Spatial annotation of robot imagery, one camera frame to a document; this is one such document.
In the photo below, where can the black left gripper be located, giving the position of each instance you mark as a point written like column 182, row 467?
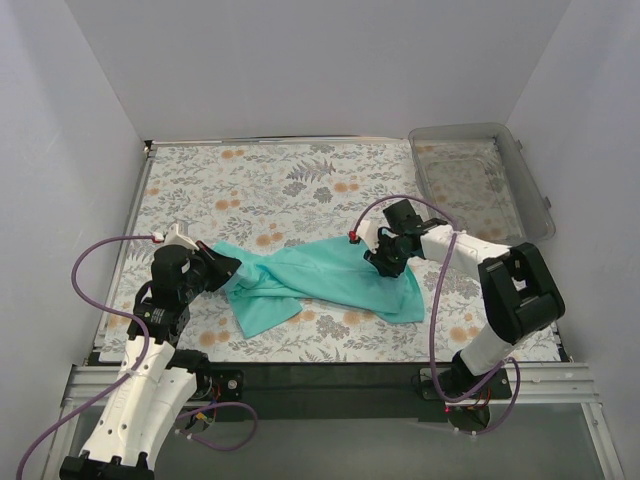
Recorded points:
column 210, row 267

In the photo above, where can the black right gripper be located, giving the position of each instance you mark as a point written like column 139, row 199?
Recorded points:
column 382, row 254

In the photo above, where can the teal t shirt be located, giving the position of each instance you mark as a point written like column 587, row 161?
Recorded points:
column 265, row 291

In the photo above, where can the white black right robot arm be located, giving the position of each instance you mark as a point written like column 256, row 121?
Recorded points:
column 519, row 294

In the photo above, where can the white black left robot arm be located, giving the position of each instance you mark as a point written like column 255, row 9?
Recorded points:
column 156, row 378

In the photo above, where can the floral patterned table mat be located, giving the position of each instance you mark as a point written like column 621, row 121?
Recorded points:
column 265, row 197

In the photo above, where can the clear plastic bin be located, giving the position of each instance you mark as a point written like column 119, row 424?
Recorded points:
column 477, row 174

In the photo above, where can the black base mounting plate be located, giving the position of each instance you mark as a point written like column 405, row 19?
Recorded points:
column 322, row 391

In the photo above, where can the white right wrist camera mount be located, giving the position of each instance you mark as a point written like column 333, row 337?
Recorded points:
column 366, row 232

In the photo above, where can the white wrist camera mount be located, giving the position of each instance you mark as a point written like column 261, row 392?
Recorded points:
column 174, row 236
column 366, row 232

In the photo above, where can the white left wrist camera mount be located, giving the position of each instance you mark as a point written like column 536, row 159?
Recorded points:
column 174, row 236

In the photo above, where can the aluminium frame rail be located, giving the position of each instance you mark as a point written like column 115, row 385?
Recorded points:
column 541, row 382

